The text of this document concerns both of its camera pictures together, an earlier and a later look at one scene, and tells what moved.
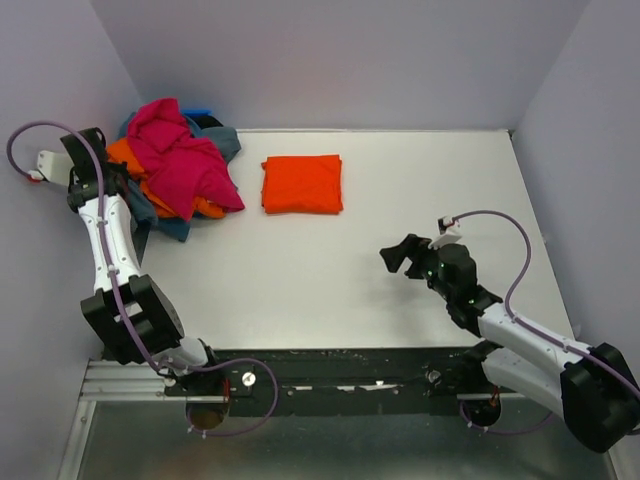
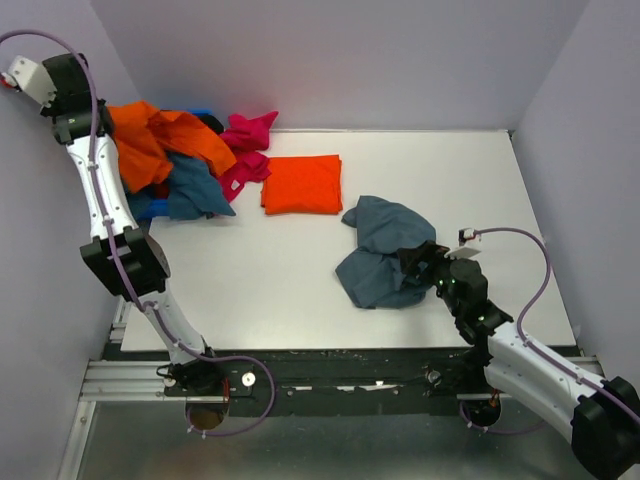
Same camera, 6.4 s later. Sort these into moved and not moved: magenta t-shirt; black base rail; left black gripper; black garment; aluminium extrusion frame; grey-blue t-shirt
Moved: grey-blue t-shirt; magenta t-shirt; left black gripper
Not moved: black garment; black base rail; aluminium extrusion frame
